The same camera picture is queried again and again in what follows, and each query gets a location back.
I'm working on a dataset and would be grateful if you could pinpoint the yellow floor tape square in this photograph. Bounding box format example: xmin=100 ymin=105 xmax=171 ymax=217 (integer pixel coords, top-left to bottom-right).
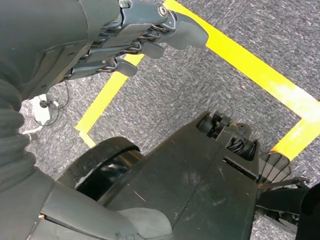
xmin=75 ymin=0 xmax=320 ymax=162

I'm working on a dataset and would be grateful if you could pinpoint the black left robot leg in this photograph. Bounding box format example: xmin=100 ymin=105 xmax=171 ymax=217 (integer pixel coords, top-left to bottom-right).
xmin=57 ymin=110 xmax=311 ymax=240

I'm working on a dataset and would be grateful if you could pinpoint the black right robot leg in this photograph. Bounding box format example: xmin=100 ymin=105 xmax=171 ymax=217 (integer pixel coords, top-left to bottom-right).
xmin=294 ymin=182 xmax=320 ymax=240

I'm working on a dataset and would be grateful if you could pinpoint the white floor power box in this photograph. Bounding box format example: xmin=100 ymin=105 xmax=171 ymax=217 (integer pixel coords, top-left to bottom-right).
xmin=32 ymin=93 xmax=51 ymax=126

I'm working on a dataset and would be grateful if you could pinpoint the black robot leg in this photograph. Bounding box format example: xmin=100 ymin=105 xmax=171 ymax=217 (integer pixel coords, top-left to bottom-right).
xmin=57 ymin=110 xmax=311 ymax=240
xmin=294 ymin=182 xmax=320 ymax=240

